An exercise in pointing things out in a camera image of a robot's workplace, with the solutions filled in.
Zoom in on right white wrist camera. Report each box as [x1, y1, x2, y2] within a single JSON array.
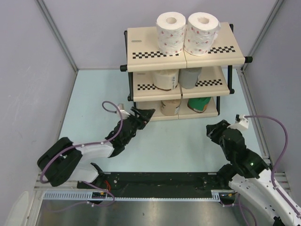
[[227, 114, 249, 131]]

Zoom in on beige three-tier shelf rack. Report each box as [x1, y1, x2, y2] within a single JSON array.
[[120, 22, 253, 121]]

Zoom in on grey paper towel roll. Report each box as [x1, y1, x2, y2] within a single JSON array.
[[178, 67, 202, 89]]

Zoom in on brown paper roll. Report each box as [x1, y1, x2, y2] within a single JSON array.
[[160, 99, 181, 116]]

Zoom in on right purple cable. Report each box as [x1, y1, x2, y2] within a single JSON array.
[[237, 114, 301, 226]]

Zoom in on cream paper roll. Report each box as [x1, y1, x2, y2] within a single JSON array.
[[151, 69, 179, 90]]

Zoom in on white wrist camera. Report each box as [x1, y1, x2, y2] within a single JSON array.
[[118, 104, 130, 120], [227, 114, 249, 131]]

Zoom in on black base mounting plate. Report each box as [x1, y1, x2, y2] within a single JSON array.
[[91, 172, 230, 191]]

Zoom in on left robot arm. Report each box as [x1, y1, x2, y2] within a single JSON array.
[[37, 107, 156, 188]]

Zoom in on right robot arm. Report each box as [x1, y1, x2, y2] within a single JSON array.
[[206, 115, 301, 226]]

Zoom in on white dotted paper roll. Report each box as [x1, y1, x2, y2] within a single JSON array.
[[156, 12, 186, 55]]

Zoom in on green paper towel roll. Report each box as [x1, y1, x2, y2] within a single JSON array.
[[187, 97, 211, 113]]

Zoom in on slotted cable duct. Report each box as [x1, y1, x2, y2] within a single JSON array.
[[43, 191, 220, 202]]

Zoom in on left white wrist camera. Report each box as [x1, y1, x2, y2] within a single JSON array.
[[118, 104, 130, 120]]

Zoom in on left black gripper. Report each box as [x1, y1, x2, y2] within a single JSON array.
[[123, 107, 155, 145]]

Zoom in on white pinkish paper roll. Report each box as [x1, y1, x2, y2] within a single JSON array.
[[183, 12, 221, 56]]

